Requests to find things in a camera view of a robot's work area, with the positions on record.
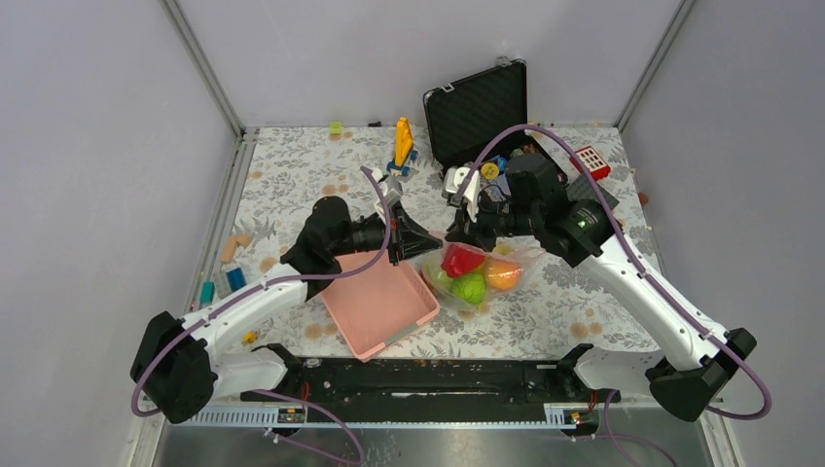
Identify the orange peach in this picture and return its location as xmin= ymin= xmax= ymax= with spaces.
xmin=483 ymin=258 xmax=523 ymax=292

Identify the green pepper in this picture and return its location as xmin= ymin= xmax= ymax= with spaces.
xmin=449 ymin=271 xmax=487 ymax=305

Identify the clear zip top bag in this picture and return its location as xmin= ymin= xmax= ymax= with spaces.
xmin=419 ymin=240 xmax=544 ymax=312

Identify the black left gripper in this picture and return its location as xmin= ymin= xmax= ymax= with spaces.
xmin=331 ymin=200 xmax=443 ymax=266

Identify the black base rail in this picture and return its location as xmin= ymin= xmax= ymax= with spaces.
xmin=270 ymin=343 xmax=609 ymax=424

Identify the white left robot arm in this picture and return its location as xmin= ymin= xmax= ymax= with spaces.
xmin=129 ymin=185 xmax=443 ymax=423

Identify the tan wooden block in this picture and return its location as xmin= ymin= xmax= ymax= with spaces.
xmin=219 ymin=233 xmax=253 ymax=264

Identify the grey small block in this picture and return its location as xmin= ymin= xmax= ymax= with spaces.
xmin=212 ymin=270 xmax=233 ymax=301

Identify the yellow toy block vehicle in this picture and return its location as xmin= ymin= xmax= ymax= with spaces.
xmin=386 ymin=117 xmax=417 ymax=177

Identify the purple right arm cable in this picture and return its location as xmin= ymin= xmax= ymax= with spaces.
xmin=453 ymin=124 xmax=772 ymax=421

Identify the green cabbage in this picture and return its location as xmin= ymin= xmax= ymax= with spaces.
xmin=422 ymin=262 xmax=453 ymax=292

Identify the black poker chip case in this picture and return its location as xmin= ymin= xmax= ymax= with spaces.
xmin=423 ymin=57 xmax=569 ymax=199

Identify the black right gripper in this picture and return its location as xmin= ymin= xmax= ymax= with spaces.
xmin=447 ymin=187 xmax=541 ymax=252

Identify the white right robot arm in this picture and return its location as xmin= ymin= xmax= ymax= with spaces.
xmin=443 ymin=154 xmax=756 ymax=421

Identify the pink plastic basket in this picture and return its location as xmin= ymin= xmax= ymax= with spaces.
xmin=321 ymin=258 xmax=441 ymax=362

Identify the grey studded building plate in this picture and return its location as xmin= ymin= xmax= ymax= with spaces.
xmin=566 ymin=175 xmax=620 ymax=213

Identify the red toy block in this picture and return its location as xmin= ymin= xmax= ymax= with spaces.
xmin=570 ymin=146 xmax=612 ymax=181

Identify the red bell pepper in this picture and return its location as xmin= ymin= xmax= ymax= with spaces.
xmin=441 ymin=243 xmax=486 ymax=278

